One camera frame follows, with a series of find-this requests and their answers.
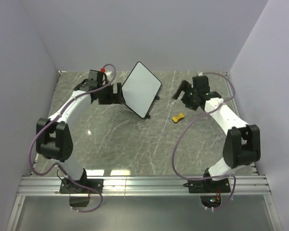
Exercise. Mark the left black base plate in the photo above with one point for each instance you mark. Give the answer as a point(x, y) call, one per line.
point(88, 186)

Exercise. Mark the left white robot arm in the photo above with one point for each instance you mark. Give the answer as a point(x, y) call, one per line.
point(53, 139)

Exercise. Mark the wire whiteboard stand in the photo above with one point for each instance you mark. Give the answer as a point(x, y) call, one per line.
point(141, 104)

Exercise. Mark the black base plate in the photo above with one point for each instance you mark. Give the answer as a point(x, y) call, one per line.
point(208, 186)
point(88, 186)

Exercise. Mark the small white whiteboard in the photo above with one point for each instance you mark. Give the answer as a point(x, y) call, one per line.
point(141, 81)

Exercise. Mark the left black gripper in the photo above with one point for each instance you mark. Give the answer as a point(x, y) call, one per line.
point(114, 98)

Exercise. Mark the yellow bone-shaped eraser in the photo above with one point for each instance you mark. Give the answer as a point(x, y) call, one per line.
point(178, 117)

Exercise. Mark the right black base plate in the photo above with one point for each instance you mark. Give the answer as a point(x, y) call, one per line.
point(208, 186)

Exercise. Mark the aluminium mounting rail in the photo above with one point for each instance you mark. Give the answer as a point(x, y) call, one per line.
point(139, 186)

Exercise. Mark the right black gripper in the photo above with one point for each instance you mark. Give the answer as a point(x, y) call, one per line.
point(184, 86)

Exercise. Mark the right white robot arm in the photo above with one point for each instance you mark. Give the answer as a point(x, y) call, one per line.
point(242, 145)

